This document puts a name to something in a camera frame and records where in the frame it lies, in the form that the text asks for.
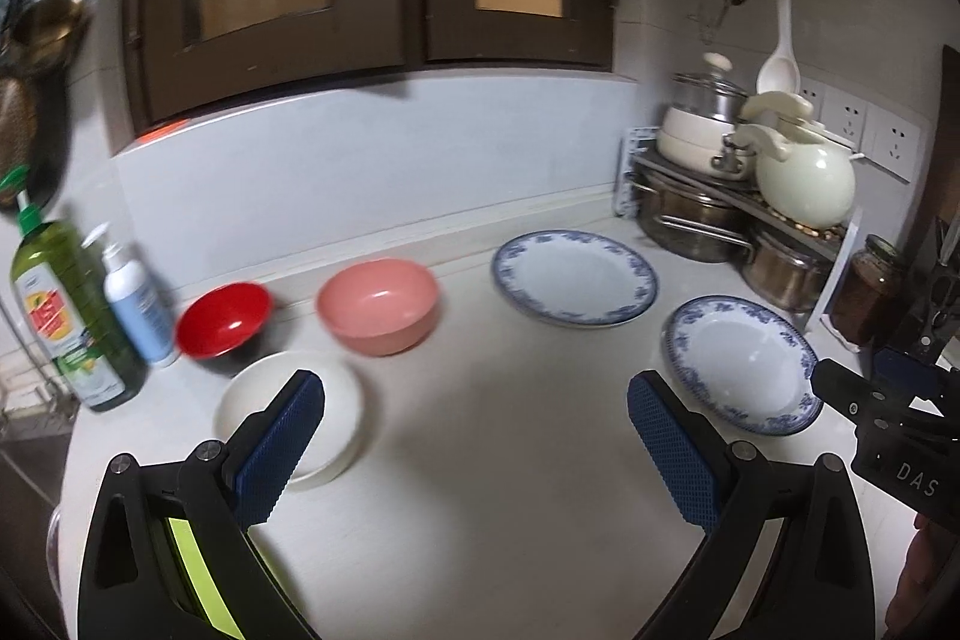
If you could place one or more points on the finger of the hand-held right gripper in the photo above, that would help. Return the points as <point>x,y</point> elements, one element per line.
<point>904,371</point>
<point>844,387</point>

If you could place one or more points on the person's right hand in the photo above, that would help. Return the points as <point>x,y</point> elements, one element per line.
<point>919,572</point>

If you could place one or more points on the cream cooking pot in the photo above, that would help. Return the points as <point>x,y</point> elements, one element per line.
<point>694,141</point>

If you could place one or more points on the red bowl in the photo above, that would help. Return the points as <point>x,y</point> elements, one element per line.
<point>221,325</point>

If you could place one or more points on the white ladle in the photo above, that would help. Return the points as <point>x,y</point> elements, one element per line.
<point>778,63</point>

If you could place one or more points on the large steel pot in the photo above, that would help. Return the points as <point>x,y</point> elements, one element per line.
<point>690,220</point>

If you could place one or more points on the white pump bottle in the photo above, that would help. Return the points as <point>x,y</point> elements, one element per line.
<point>139,317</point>

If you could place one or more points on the glass jar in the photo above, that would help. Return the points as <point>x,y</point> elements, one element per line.
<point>870,295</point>

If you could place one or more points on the perforated copper pan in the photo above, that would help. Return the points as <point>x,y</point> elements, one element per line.
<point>15,115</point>

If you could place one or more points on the green dish soap bottle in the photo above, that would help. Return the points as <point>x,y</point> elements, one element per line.
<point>64,325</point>

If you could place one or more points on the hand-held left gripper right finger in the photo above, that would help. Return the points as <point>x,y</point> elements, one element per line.
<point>671,452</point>

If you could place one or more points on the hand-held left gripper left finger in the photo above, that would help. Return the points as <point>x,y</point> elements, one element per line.
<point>281,452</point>

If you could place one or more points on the pink bowl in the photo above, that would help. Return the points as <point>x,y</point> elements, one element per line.
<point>375,310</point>

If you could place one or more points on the white bowl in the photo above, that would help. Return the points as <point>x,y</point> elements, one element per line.
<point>341,415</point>

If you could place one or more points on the brass ladle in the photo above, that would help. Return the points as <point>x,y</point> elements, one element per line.
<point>49,21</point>

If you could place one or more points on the cream ceramic kettle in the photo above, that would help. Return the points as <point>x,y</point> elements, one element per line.
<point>806,186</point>

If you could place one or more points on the white wall socket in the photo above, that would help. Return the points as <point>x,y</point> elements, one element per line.
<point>810,100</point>
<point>896,145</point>
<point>846,117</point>

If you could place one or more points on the white pot shelf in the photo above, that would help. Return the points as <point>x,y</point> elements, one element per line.
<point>840,265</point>

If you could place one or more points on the small steel pot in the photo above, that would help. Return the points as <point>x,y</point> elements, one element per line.
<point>787,272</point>

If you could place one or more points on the blue patterned white plate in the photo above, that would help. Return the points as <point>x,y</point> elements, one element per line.
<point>739,362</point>
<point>574,276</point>

